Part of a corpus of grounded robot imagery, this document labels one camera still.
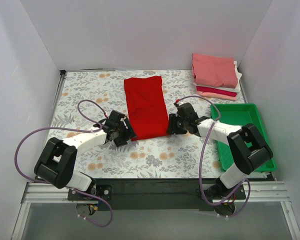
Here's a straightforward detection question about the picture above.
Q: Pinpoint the light pink folded shirt bottom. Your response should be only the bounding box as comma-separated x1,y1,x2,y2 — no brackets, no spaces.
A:
196,91,237,101

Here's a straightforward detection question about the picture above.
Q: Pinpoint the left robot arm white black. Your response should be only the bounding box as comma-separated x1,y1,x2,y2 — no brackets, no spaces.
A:
34,110,137,200

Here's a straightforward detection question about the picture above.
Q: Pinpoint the floral patterned table mat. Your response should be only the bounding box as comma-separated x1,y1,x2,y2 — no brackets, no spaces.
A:
36,69,250,179

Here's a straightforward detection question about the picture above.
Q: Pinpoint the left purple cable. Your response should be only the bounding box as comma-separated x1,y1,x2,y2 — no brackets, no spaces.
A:
14,99,114,228

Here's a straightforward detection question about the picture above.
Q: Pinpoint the red t shirt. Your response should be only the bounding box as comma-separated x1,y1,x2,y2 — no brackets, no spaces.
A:
124,76,169,141

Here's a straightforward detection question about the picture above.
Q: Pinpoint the crimson folded shirt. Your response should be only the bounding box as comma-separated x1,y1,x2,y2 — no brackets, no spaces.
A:
196,86,238,97

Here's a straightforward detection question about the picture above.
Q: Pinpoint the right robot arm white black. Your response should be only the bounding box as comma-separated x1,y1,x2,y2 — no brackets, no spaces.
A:
167,100,273,199

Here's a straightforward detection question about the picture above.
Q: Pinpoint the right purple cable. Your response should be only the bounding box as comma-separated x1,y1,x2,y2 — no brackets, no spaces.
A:
174,94,251,219

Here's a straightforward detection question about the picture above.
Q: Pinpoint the purple cable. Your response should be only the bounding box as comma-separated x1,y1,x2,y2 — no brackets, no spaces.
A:
14,99,114,228
174,94,251,219

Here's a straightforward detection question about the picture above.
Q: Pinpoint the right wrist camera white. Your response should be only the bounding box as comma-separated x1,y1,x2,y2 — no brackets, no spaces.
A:
174,99,186,107

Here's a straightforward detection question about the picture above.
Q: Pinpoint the salmon pink folded shirt top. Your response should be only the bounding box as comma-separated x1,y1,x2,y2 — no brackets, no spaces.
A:
192,53,238,89

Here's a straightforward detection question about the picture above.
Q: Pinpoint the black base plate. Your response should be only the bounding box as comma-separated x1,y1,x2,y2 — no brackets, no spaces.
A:
67,177,247,212

